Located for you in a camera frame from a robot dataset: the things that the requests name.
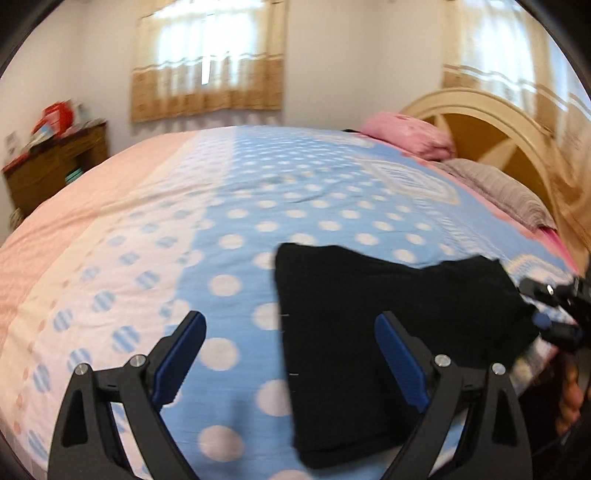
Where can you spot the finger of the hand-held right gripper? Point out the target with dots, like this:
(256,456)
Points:
(549,290)
(561,331)

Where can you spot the striped pillow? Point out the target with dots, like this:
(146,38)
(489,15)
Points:
(503,194)

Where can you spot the blue polka dot bedsheet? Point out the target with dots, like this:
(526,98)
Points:
(231,184)

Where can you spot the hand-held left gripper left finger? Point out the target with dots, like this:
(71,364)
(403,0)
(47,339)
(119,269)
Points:
(178,364)

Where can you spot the red gift bag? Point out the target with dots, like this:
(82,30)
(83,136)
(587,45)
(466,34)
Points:
(55,115)

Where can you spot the cream wooden headboard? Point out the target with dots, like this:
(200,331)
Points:
(475,115)

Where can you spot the pink pillow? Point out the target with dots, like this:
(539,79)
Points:
(406,134)

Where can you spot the person's right hand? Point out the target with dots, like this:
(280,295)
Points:
(570,401)

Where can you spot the white teal paper bag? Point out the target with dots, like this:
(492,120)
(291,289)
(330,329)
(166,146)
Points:
(82,113)

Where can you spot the teal box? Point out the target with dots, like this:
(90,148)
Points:
(74,175)

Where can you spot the beige patterned window curtain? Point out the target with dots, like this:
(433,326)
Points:
(508,46)
(249,87)

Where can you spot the black pants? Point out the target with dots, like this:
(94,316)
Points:
(346,323)

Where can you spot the brown wooden nightstand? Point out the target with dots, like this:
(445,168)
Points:
(41,170)

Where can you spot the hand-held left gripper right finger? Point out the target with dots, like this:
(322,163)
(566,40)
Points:
(406,369)

